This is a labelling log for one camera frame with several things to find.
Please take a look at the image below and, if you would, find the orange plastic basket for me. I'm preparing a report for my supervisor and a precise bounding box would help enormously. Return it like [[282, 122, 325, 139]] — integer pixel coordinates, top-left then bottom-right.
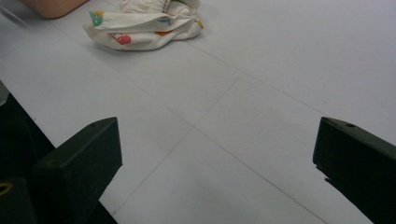
[[18, 0, 91, 20]]

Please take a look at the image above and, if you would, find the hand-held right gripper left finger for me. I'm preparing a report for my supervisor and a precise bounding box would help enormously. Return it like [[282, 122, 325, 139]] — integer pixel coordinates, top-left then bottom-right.
[[31, 116, 123, 224]]

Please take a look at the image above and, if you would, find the white fruit print cloth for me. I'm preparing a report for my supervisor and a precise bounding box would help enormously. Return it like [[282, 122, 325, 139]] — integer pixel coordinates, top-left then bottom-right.
[[82, 0, 205, 52]]

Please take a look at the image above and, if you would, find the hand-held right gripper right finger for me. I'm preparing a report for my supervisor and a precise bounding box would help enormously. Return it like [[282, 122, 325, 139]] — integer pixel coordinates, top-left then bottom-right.
[[312, 116, 396, 224]]

